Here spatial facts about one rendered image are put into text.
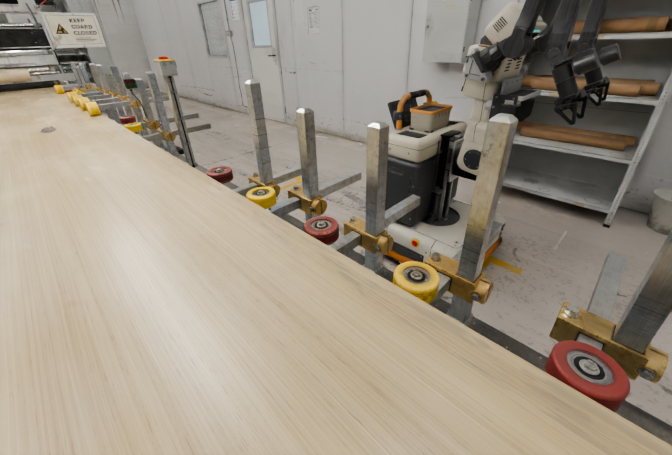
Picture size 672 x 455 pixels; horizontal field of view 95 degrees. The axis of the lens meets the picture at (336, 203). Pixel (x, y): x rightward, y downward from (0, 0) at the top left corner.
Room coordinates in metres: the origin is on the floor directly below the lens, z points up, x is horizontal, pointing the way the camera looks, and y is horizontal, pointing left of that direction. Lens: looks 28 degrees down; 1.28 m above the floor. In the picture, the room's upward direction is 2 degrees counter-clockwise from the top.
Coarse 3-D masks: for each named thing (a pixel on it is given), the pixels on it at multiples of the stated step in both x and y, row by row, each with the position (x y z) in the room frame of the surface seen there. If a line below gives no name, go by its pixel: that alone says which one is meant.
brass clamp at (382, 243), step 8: (344, 224) 0.72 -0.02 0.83; (352, 224) 0.71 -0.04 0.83; (360, 224) 0.71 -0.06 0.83; (344, 232) 0.72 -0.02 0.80; (360, 232) 0.68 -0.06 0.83; (384, 232) 0.67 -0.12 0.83; (368, 240) 0.66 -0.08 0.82; (376, 240) 0.64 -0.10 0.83; (384, 240) 0.63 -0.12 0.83; (392, 240) 0.65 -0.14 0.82; (368, 248) 0.65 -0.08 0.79; (376, 248) 0.63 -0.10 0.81; (384, 248) 0.63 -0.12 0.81
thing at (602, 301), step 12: (612, 264) 0.50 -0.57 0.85; (624, 264) 0.50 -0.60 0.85; (600, 276) 0.47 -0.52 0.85; (612, 276) 0.46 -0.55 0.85; (600, 288) 0.43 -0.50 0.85; (612, 288) 0.43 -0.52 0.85; (600, 300) 0.40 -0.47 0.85; (612, 300) 0.40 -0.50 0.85; (600, 312) 0.38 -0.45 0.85; (600, 348) 0.31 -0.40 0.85
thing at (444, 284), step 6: (498, 222) 0.70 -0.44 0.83; (492, 228) 0.68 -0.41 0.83; (498, 228) 0.68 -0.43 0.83; (492, 234) 0.65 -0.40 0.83; (498, 234) 0.69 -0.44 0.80; (492, 240) 0.66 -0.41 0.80; (456, 258) 0.56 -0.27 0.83; (444, 276) 0.50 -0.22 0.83; (444, 282) 0.48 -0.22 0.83; (444, 288) 0.48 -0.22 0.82; (438, 294) 0.46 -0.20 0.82
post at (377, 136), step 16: (368, 128) 0.67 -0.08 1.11; (384, 128) 0.66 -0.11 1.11; (368, 144) 0.67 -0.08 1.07; (384, 144) 0.66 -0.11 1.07; (368, 160) 0.67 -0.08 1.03; (384, 160) 0.66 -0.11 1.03; (368, 176) 0.67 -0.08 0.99; (384, 176) 0.67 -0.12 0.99; (368, 192) 0.67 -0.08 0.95; (384, 192) 0.67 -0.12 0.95; (368, 208) 0.67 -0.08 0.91; (384, 208) 0.67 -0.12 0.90; (368, 224) 0.67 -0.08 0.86; (368, 256) 0.66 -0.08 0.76
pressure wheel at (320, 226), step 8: (320, 216) 0.63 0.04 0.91; (304, 224) 0.60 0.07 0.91; (312, 224) 0.60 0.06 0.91; (320, 224) 0.59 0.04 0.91; (328, 224) 0.60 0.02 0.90; (336, 224) 0.60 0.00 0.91; (312, 232) 0.57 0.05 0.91; (320, 232) 0.57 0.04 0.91; (328, 232) 0.56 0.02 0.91; (336, 232) 0.58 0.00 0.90; (320, 240) 0.56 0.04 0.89; (328, 240) 0.56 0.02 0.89; (336, 240) 0.58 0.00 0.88
